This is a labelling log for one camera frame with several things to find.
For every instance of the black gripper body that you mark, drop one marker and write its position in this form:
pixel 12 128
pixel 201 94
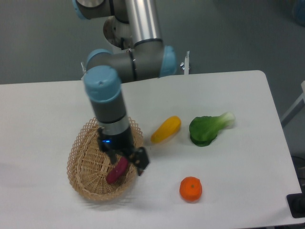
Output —
pixel 123 144

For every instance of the purple sweet potato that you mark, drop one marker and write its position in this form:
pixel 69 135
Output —
pixel 117 171

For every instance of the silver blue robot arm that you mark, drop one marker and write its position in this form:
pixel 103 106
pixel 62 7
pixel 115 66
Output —
pixel 147 58

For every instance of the woven wicker basket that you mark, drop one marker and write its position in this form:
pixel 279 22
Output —
pixel 88 167

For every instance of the yellow mango toy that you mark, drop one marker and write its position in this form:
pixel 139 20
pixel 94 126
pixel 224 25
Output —
pixel 167 129

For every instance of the orange tangerine toy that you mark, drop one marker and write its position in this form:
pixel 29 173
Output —
pixel 190 189

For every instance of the green bok choy toy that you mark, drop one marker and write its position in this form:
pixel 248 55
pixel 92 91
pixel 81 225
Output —
pixel 203 130

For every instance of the black device at table edge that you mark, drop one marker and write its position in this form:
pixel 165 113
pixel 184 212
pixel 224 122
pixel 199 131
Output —
pixel 296 204

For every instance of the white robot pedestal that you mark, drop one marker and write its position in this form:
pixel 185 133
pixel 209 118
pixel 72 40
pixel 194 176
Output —
pixel 118 35

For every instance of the white frame at right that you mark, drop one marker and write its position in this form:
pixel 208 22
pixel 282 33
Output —
pixel 294 109

